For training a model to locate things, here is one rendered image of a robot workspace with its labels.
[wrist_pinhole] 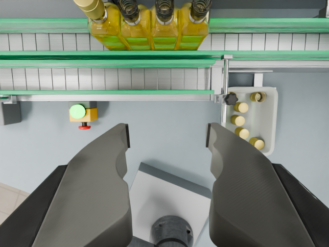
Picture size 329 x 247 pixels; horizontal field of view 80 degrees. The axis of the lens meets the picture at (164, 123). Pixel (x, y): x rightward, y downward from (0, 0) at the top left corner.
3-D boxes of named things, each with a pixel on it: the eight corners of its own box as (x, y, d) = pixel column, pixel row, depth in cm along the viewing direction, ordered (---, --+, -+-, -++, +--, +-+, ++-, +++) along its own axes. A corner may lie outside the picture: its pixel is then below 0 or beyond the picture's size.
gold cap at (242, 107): (243, 111, 70) (248, 112, 65) (233, 112, 70) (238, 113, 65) (243, 101, 69) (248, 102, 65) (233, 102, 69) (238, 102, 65)
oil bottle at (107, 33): (132, 34, 56) (113, -4, 34) (133, 55, 56) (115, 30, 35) (112, 35, 56) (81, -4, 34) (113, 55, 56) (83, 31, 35)
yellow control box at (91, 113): (97, 100, 71) (89, 100, 64) (98, 120, 72) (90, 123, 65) (77, 100, 71) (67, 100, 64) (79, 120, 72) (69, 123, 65)
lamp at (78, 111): (85, 104, 64) (82, 104, 61) (86, 118, 64) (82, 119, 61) (72, 104, 64) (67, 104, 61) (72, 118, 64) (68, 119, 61)
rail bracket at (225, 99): (224, 60, 56) (241, 50, 44) (222, 119, 58) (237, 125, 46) (213, 60, 56) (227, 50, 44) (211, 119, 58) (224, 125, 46)
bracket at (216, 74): (217, 70, 63) (224, 67, 56) (216, 100, 65) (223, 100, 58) (206, 70, 63) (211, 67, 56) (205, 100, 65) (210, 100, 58)
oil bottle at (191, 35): (195, 35, 56) (213, -3, 34) (194, 55, 56) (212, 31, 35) (175, 35, 56) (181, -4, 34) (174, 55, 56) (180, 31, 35)
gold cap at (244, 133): (244, 136, 71) (249, 138, 66) (234, 136, 71) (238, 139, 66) (244, 126, 70) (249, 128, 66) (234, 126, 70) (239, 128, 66)
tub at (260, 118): (265, 87, 70) (279, 86, 61) (261, 149, 73) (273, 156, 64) (216, 87, 70) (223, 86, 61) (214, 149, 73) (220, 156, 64)
